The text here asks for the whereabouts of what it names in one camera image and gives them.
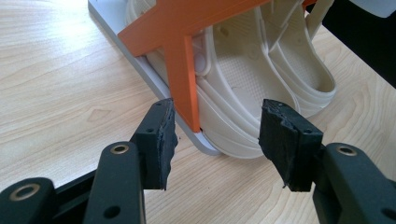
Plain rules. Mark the white storage box with lid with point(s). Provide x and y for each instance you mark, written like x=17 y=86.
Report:
x=183 y=81

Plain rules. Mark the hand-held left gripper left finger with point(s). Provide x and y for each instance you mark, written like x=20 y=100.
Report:
x=157 y=146

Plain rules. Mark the beige clog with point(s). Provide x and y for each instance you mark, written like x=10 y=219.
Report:
x=323 y=90
x=243 y=77

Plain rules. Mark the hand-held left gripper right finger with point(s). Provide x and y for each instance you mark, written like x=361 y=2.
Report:
x=289 y=143

